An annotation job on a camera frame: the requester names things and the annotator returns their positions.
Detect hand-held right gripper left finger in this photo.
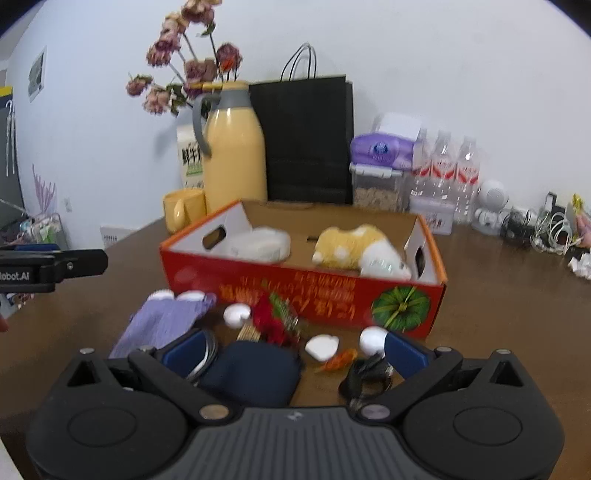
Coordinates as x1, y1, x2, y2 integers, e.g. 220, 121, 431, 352
54, 329, 234, 424

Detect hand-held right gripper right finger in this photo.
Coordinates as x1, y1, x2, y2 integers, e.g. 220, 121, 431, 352
355, 330, 539, 423

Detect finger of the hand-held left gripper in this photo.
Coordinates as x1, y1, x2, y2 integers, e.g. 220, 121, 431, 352
53, 249, 109, 280
0, 244, 61, 254

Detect white round charger puck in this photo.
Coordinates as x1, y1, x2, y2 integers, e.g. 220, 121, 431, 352
359, 327, 389, 356

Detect purple cloth pouch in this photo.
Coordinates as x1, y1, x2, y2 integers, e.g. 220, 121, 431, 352
108, 293, 218, 361

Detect black cable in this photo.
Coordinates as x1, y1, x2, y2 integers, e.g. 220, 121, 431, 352
339, 353, 395, 402

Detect small orange artificial flower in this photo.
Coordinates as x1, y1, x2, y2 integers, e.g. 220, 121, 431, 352
316, 349, 358, 374

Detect navy zip case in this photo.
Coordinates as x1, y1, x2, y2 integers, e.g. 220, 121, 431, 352
198, 342, 301, 407

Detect red cardboard box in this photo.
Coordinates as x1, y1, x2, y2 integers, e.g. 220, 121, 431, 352
159, 199, 448, 341

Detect white flip bottle cap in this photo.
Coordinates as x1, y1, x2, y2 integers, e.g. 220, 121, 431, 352
305, 335, 340, 361

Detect red artificial flower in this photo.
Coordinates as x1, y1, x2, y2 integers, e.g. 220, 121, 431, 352
252, 291, 310, 347

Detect yellow white plush toy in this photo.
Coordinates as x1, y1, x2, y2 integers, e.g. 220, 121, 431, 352
311, 224, 413, 280

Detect white plastic box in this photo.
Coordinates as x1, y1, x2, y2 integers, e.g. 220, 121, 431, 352
226, 227, 291, 264

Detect metal storage rack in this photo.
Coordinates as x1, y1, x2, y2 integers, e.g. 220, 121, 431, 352
0, 212, 70, 315

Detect white vent panel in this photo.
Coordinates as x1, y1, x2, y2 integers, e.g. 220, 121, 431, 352
100, 225, 139, 249

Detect yellow mug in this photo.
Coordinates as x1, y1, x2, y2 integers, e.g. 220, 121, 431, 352
163, 188, 207, 233

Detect white tin box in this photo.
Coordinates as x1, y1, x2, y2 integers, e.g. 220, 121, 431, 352
409, 196, 455, 236

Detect white milk carton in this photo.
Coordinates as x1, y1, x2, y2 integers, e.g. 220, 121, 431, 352
176, 124, 205, 190

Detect clear food container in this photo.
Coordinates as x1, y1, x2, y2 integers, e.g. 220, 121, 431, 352
349, 161, 404, 212

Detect white robot toy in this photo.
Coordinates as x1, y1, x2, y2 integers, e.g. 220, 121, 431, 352
471, 180, 511, 232

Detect clear water bottle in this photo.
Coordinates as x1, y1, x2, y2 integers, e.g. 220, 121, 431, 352
455, 135, 481, 224
429, 130, 456, 204
411, 138, 432, 199

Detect yellow thermos jug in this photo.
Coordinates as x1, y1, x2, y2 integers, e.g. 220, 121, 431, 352
192, 80, 269, 213

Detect crumpled white tissue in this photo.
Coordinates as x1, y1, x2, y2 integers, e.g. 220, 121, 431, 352
568, 251, 591, 280

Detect purple tissue pack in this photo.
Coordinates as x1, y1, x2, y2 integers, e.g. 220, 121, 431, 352
349, 113, 428, 171

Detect small black device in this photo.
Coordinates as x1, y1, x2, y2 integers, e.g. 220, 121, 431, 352
542, 191, 566, 215

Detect yellow snack bag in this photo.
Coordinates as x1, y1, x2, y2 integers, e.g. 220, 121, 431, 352
570, 193, 591, 250

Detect dried pink roses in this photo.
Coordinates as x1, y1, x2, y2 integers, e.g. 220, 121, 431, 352
126, 0, 244, 116

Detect black paper bag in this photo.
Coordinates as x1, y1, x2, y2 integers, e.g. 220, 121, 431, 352
249, 43, 355, 206

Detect purple flower wall sticker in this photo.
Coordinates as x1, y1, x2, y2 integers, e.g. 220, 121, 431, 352
31, 164, 58, 217

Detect black charger with cable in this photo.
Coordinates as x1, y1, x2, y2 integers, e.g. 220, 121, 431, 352
499, 208, 539, 250

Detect wall poster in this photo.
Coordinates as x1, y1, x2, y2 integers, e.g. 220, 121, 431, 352
28, 45, 48, 102

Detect white cable tangle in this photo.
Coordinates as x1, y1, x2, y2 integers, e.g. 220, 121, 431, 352
531, 212, 575, 254

